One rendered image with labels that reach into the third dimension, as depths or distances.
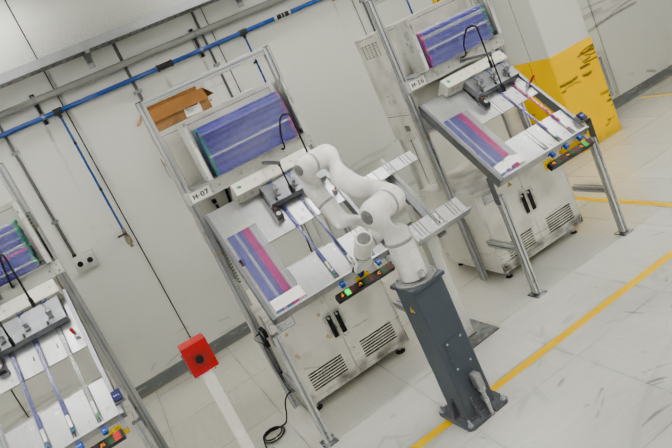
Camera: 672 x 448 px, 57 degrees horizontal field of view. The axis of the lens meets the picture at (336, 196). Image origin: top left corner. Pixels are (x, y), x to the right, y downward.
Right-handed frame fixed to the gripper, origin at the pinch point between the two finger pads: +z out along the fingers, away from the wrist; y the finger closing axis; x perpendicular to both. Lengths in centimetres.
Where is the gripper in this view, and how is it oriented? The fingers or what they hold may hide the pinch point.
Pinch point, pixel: (360, 270)
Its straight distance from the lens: 308.1
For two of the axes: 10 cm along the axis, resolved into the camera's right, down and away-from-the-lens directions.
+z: -0.1, 5.7, 8.2
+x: -5.6, -6.8, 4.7
